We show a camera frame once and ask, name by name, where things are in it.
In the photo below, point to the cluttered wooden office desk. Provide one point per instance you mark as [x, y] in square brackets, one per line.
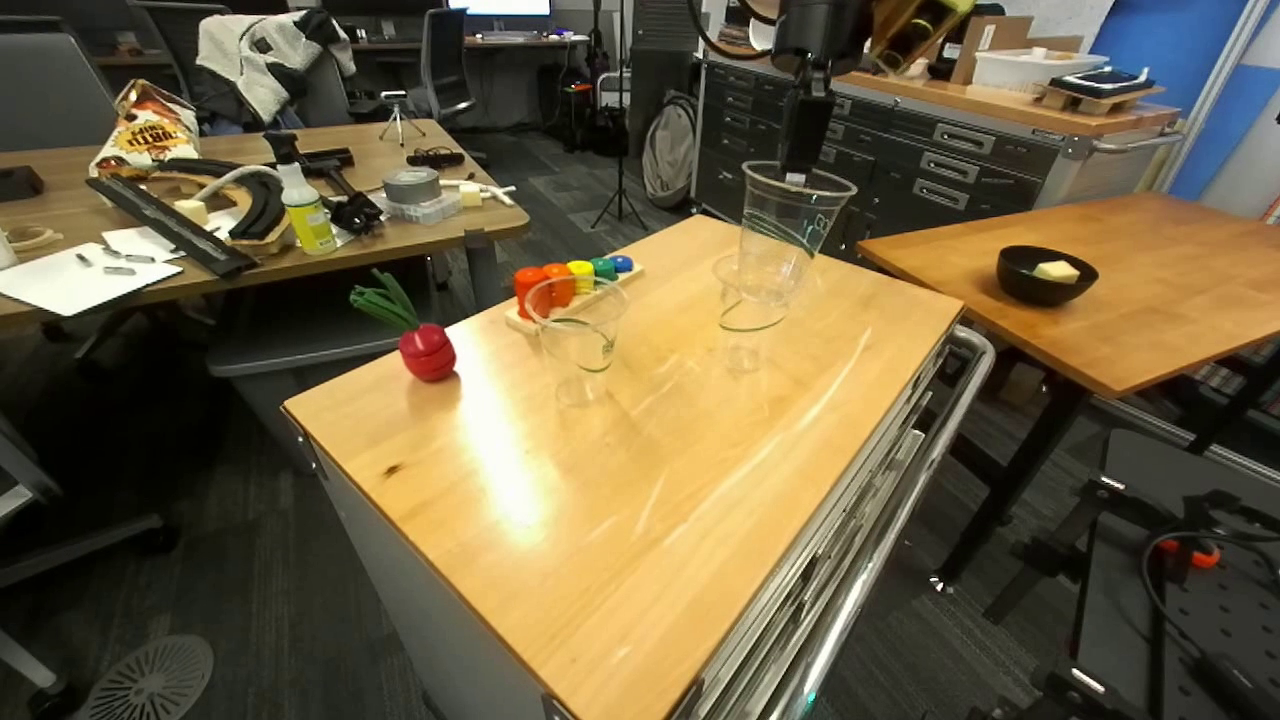
[224, 146]

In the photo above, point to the pale yellow food piece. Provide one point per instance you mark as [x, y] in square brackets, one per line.
[1056, 270]

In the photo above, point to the grey tape roll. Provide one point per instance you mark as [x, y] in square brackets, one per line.
[409, 195]

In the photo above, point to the yellow cylinder block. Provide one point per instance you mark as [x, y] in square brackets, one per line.
[582, 273]

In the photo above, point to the square wooden table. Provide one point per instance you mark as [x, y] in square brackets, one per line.
[1173, 307]

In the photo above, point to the wooden block with phone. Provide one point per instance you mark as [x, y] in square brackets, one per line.
[1103, 91]

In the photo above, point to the white container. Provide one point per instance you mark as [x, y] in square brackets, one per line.
[1032, 70]

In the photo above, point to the white cloth on chair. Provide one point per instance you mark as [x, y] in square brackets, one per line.
[266, 55]

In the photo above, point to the blue partition panel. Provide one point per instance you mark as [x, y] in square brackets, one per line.
[1173, 94]

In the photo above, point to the small flat black tool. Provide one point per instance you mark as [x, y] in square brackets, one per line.
[435, 158]

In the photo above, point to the dark mesh office chair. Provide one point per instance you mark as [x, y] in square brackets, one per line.
[445, 60]

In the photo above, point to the black drawer tool cabinet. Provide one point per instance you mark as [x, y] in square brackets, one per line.
[932, 152]

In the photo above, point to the red cylinder block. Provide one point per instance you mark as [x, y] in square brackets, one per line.
[529, 281]

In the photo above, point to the steel tool cabinet cart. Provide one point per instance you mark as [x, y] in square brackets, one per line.
[402, 584]

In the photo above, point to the black handheld tool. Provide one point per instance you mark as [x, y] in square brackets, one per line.
[352, 212]

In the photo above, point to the white paper sheet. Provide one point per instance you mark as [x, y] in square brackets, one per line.
[81, 276]

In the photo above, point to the green cylinder block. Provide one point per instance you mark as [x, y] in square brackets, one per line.
[605, 270]

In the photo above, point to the spray bottle yellow liquid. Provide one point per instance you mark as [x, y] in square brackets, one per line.
[307, 212]

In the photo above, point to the orange cylinder block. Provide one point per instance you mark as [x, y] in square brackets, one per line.
[563, 281]

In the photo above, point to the white standing fan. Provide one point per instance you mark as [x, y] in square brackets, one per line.
[667, 149]

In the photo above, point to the grey office chair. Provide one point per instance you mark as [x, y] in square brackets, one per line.
[51, 84]

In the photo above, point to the round floor fan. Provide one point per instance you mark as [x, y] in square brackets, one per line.
[147, 676]

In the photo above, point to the red toy radish green leaves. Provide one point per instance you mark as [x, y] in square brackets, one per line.
[429, 352]

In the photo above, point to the blue cylinder block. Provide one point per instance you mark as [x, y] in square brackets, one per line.
[620, 262]

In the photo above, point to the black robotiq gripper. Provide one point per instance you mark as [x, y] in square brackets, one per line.
[824, 27]

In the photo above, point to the black tripod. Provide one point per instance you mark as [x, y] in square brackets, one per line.
[620, 135]

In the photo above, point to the long black bar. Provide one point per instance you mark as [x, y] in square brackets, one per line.
[164, 228]

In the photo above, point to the black bowl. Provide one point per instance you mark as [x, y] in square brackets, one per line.
[1027, 281]

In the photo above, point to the snack bag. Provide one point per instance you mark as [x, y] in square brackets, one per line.
[147, 129]

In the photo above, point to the black perforated breadboard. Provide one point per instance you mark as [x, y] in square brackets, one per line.
[1202, 641]

